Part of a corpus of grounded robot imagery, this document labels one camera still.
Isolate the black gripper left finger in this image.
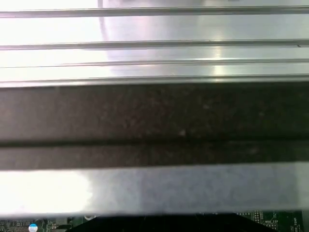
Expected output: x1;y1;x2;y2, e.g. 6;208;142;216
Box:
72;213;165;232

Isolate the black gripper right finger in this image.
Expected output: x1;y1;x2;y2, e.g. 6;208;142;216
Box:
164;213;266;232

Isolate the green motherboard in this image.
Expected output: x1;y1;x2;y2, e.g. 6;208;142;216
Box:
0;209;309;232

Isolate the black PC case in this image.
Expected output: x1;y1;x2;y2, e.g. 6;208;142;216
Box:
0;81;309;219

